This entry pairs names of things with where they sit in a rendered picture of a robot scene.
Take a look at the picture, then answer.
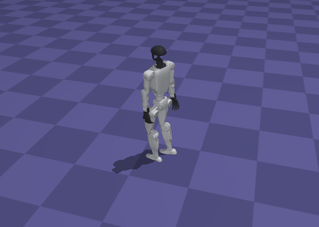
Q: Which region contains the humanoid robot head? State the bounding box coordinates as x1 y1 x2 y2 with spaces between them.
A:
151 45 166 69

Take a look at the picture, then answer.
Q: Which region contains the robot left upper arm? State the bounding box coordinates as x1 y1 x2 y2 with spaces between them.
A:
143 69 154 96

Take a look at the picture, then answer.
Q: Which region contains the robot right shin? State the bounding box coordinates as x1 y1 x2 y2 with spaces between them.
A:
160 127 172 151

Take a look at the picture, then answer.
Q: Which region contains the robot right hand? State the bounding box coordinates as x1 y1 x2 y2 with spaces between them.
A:
171 93 179 110

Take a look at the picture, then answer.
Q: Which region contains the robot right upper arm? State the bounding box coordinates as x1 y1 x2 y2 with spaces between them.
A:
166 61 175 84

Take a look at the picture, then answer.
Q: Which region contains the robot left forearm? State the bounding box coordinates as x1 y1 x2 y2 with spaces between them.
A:
141 90 149 112

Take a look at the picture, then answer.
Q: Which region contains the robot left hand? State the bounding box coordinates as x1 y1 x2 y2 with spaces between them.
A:
143 108 153 123

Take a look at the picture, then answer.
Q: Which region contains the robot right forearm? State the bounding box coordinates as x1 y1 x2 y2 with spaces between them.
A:
168 82 175 98

